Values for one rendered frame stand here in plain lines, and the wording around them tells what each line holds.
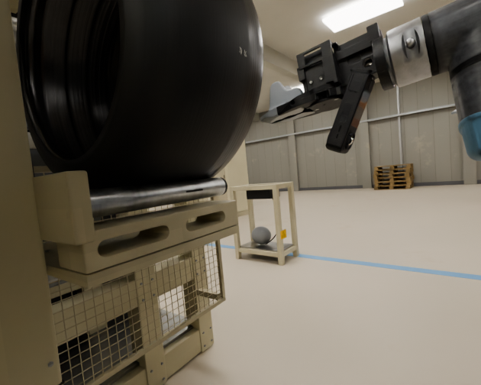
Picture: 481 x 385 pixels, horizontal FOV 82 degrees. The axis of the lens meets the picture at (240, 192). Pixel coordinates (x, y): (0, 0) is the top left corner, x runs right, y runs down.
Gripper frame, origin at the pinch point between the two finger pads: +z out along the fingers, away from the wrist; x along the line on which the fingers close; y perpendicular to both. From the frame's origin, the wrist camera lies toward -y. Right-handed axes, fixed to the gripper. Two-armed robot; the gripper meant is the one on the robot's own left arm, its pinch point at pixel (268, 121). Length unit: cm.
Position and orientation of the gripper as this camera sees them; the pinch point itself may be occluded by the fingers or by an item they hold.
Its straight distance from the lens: 52.1
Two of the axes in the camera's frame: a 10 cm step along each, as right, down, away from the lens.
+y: -1.9, -9.8, 0.1
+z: -7.9, 1.6, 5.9
